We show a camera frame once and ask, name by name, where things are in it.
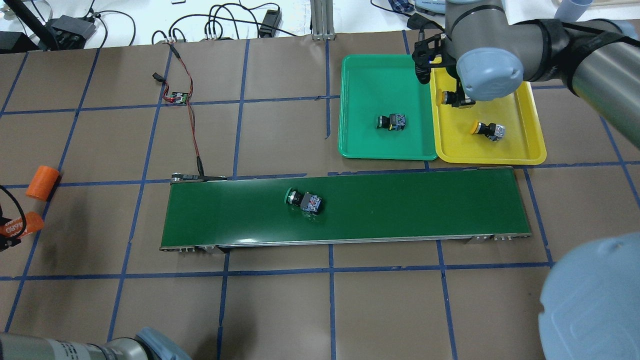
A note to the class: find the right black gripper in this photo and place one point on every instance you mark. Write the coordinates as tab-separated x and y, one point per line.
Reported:
457	98

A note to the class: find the yellow push button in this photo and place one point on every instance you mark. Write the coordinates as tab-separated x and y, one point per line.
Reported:
493	131
455	99

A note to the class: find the green push button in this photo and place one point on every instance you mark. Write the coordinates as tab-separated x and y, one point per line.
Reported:
308	204
394	122

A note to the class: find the plain orange cylinder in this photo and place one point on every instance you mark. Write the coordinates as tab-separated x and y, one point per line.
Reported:
42	183

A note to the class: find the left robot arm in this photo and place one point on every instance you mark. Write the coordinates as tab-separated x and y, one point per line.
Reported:
147	344

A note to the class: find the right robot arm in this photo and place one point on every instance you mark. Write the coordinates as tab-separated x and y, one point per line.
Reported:
590	298

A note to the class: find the green plastic tray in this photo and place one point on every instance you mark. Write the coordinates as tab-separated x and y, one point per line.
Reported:
375	85

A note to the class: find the yellow plastic tray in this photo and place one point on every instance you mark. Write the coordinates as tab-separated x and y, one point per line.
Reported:
522	145

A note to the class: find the blue plastic cup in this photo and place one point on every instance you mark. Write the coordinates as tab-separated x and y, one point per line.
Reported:
571	10

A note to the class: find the black power adapter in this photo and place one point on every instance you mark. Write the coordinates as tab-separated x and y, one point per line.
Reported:
270	23

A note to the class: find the small motor controller board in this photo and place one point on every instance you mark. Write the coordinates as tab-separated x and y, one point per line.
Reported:
179	98

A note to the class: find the green conveyor belt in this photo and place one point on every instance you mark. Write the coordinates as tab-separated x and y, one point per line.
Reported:
475	205

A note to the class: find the orange cylinder with text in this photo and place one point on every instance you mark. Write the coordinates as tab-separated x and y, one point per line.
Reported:
34	223

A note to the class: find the aluminium frame post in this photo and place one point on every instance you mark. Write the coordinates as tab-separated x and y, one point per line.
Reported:
322	20

